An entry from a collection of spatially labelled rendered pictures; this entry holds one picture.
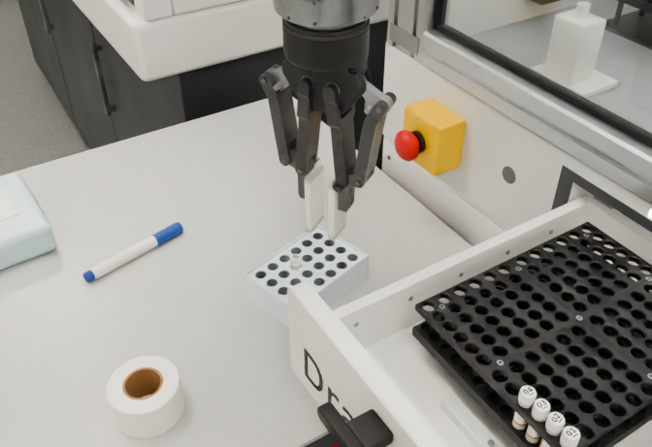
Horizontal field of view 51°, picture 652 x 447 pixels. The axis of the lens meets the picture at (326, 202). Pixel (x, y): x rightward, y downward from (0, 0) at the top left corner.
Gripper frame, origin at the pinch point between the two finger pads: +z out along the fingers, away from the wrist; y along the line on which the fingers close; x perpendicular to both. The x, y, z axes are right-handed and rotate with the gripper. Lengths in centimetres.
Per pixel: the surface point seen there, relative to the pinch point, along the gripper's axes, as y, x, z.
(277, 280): -5.1, -2.0, 11.7
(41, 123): -174, 98, 91
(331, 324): 8.9, -15.9, -1.6
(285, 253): -6.7, 2.4, 11.7
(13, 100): -197, 106, 91
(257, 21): -38, 46, 5
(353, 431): 14.3, -22.9, 0.2
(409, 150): 2.2, 17.9, 3.3
